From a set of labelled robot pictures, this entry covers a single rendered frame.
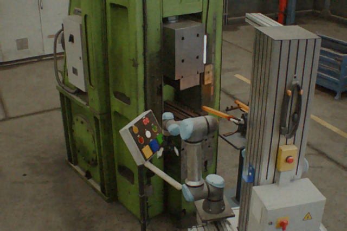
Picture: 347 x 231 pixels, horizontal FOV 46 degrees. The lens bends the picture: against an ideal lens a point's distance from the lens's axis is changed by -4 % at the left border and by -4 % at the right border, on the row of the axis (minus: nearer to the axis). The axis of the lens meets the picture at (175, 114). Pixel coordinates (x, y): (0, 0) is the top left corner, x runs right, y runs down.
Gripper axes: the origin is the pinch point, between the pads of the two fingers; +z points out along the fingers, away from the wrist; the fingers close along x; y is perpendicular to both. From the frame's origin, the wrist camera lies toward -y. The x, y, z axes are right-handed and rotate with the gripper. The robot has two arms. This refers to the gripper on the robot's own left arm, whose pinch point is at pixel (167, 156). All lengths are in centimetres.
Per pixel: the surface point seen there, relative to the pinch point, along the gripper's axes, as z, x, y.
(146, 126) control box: -19.8, -13.1, -12.4
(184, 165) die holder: 33, 21, -36
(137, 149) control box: -11.5, -22.3, 5.0
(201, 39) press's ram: -70, 39, -51
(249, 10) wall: 64, 375, -756
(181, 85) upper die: -36, 21, -43
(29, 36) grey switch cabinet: 44, -155, -548
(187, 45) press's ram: -68, 26, -45
